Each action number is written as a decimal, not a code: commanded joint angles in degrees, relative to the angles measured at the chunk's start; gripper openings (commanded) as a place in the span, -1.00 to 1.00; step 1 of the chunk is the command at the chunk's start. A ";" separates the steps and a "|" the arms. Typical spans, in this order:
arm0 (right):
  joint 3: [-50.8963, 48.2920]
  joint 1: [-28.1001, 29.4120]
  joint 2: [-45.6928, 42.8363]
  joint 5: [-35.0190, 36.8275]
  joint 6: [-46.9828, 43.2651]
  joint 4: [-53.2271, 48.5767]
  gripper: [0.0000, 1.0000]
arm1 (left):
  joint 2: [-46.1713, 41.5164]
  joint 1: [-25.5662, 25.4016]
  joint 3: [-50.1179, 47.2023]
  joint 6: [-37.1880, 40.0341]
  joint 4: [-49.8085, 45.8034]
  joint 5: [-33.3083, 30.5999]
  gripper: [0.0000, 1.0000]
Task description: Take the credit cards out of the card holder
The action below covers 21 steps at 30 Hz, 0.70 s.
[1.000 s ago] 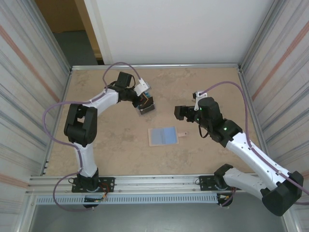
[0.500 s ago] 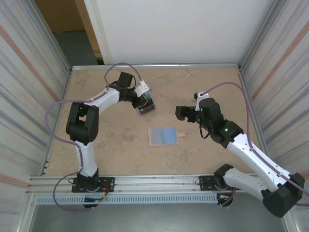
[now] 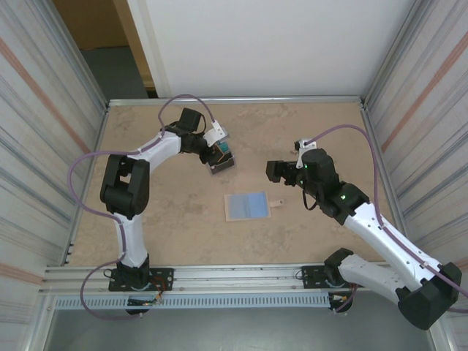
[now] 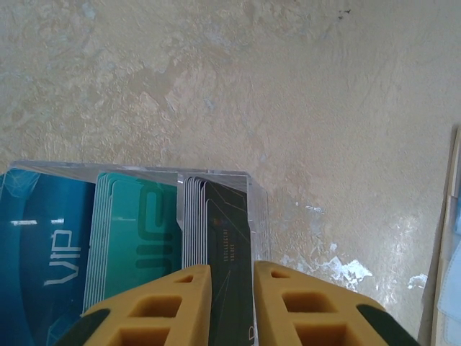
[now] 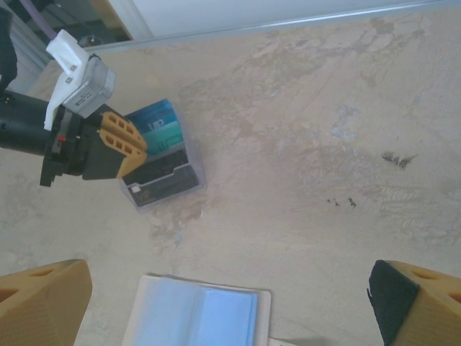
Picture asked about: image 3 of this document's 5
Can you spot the grey metal shelf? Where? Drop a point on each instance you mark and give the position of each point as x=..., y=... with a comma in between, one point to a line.
x=234, y=332

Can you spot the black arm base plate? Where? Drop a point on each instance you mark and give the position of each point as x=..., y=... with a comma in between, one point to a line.
x=311, y=278
x=164, y=279

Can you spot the aluminium mounting rail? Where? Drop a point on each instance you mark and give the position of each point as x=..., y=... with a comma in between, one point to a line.
x=234, y=279

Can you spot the aluminium table edge rail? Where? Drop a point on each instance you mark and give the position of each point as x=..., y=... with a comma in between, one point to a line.
x=387, y=183
x=88, y=184
x=234, y=100

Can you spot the teal plastic card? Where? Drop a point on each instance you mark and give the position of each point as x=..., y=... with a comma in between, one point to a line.
x=223, y=147

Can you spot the tan wooden door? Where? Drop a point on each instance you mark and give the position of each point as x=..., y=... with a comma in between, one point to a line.
x=95, y=22

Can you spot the black VIP card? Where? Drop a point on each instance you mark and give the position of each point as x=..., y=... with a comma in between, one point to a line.
x=225, y=165

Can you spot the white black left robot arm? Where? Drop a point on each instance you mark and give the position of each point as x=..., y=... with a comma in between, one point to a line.
x=124, y=186

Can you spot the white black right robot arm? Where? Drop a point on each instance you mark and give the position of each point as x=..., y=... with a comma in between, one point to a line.
x=387, y=237

